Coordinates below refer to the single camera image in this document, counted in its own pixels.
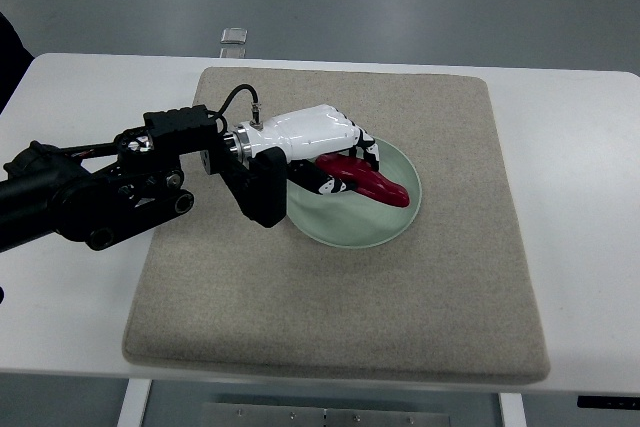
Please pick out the white table leg left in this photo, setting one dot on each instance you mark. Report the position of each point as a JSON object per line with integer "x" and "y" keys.
{"x": 134, "y": 403}

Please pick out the white table leg right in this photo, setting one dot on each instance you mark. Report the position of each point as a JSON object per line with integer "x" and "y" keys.
{"x": 512, "y": 410}

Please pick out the person in dark clothes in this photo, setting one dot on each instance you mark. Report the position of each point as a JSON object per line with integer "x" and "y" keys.
{"x": 15, "y": 60}

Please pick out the beige felt mat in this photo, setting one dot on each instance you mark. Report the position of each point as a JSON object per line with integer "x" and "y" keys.
{"x": 450, "y": 299}

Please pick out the black table control panel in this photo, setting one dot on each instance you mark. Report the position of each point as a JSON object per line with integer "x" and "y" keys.
{"x": 608, "y": 402}

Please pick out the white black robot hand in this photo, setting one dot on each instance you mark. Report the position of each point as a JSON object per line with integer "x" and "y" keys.
{"x": 306, "y": 134}

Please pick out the red pepper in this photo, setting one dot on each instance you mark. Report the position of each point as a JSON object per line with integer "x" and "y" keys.
{"x": 369, "y": 183}

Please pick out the white table leg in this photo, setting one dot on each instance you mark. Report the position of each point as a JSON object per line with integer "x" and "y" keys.
{"x": 134, "y": 403}
{"x": 512, "y": 410}

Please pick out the grey metal base plate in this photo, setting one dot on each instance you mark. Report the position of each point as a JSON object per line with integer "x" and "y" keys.
{"x": 227, "y": 414}

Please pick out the light green plate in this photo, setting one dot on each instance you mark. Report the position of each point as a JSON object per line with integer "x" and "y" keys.
{"x": 352, "y": 220}

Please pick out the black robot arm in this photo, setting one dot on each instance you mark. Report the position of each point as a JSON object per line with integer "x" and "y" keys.
{"x": 103, "y": 194}

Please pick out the metal floor plate near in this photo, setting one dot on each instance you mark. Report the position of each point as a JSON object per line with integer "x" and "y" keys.
{"x": 232, "y": 52}

